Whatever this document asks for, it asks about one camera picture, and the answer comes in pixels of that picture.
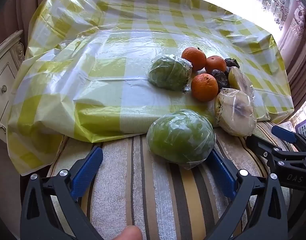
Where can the person's left hand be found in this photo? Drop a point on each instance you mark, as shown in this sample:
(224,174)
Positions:
(128,233)

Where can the white carved cabinet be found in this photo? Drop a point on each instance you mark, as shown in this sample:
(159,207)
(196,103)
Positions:
(5,80)

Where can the pink curtain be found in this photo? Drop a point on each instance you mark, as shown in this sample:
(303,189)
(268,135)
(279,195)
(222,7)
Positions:
(25,5)
(300,55)

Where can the large orange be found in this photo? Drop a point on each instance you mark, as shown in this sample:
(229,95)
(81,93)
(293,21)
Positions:
(204,87)

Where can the small orange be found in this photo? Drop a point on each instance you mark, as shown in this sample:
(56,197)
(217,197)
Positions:
(193,58)
(216,63)

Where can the yellow checkered plastic tablecloth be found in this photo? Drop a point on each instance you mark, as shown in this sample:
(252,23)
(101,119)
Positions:
(105,67)

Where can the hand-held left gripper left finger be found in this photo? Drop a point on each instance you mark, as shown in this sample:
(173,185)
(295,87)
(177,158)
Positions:
(89,167)

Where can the dark wrinkled fruit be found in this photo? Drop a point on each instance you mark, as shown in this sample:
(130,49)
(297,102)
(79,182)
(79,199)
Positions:
(219,78)
(232,63)

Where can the striped towel blanket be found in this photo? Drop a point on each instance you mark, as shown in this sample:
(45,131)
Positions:
(143,192)

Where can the plastic-wrapped green mango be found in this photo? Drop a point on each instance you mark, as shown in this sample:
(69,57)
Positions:
(169,72)
(180,136)

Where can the plastic-wrapped pale fruit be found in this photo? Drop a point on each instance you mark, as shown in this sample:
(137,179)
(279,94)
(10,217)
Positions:
(240,80)
(235,112)

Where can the purple cardboard box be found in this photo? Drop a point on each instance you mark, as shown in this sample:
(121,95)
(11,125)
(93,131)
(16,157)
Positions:
(304,130)

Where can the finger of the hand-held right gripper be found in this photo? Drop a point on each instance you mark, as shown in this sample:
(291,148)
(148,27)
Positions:
(260,145)
(284,133)

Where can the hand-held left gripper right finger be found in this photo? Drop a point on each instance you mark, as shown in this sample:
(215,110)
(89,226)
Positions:
(221,170)

